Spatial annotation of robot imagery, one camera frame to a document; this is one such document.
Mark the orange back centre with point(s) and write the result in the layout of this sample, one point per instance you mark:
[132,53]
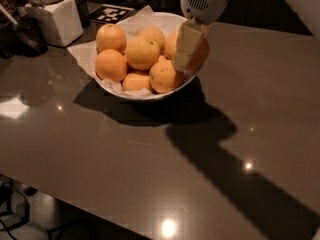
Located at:
[155,34]

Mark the white square container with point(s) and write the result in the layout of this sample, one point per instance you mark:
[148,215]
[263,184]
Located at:
[60,23]

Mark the orange left front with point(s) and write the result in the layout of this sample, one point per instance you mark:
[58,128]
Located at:
[111,65]

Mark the white bowl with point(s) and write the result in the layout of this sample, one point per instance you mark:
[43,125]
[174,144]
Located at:
[131,87]

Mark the white paper liner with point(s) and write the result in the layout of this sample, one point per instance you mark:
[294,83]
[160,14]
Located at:
[86,53]

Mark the black white marker tag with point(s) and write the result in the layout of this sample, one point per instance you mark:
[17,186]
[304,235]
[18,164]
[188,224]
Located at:
[107,13]

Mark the orange top left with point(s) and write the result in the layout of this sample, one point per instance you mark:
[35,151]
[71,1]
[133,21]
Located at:
[111,36]

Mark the black round object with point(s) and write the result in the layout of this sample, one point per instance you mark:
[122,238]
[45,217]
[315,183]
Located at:
[33,41]

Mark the large orange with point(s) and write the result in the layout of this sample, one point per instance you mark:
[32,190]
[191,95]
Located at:
[199,56]

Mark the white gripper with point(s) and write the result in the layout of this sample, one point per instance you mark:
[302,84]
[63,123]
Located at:
[206,4]

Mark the orange front bottom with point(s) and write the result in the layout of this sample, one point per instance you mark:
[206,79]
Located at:
[136,80]

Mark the orange front right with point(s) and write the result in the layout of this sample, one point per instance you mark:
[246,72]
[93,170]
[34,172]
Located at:
[164,77]

